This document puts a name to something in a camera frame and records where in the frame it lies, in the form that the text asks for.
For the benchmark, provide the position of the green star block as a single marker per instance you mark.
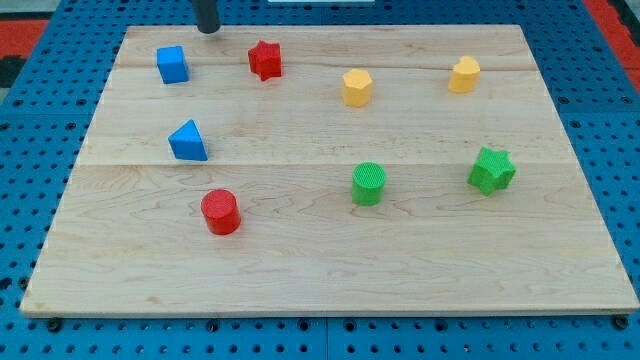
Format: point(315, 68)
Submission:
point(491, 171)

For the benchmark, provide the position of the yellow hexagon block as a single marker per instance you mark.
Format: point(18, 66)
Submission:
point(357, 88)

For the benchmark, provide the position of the blue cube block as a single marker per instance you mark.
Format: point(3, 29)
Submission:
point(172, 65)

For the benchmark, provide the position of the red star block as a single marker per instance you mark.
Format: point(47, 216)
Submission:
point(265, 60)

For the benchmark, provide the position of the blue triangle block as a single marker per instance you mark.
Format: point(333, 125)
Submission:
point(187, 144)

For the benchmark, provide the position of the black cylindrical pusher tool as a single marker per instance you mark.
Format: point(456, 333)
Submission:
point(206, 15)

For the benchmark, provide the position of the yellow heart block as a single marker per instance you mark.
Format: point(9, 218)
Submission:
point(465, 75)

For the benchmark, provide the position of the red cylinder block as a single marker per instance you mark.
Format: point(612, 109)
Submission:
point(220, 210)

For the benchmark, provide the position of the green cylinder block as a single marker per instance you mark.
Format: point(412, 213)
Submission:
point(368, 181)

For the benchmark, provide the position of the wooden board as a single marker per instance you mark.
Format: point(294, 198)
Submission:
point(129, 239)

